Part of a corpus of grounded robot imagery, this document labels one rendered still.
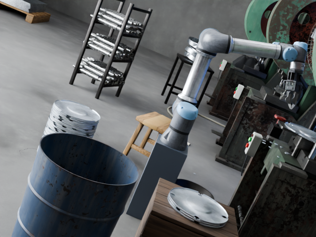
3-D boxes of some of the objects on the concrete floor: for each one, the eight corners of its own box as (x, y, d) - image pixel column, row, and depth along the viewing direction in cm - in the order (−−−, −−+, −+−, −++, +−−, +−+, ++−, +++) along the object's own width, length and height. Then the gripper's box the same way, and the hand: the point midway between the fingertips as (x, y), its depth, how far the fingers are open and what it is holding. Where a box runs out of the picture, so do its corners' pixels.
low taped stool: (147, 174, 326) (166, 131, 317) (119, 158, 333) (136, 115, 324) (165, 164, 358) (182, 125, 349) (138, 149, 365) (155, 111, 356)
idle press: (201, 114, 558) (264, -28, 513) (198, 97, 653) (251, -25, 608) (318, 162, 566) (391, 26, 521) (298, 138, 661) (359, 21, 616)
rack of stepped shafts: (100, 101, 447) (137, 5, 422) (63, 81, 462) (96, -12, 437) (122, 98, 486) (156, 11, 462) (87, 80, 501) (119, -6, 476)
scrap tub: (-15, 262, 181) (23, 153, 168) (25, 214, 221) (58, 123, 209) (86, 304, 181) (131, 198, 169) (108, 248, 222) (145, 160, 209)
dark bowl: (166, 200, 297) (170, 190, 296) (169, 182, 326) (173, 173, 325) (210, 218, 298) (214, 209, 296) (209, 199, 327) (214, 190, 325)
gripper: (284, 68, 257) (278, 106, 258) (299, 69, 251) (293, 109, 252) (292, 71, 263) (285, 108, 264) (307, 72, 257) (300, 110, 258)
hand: (292, 106), depth 260 cm, fingers closed
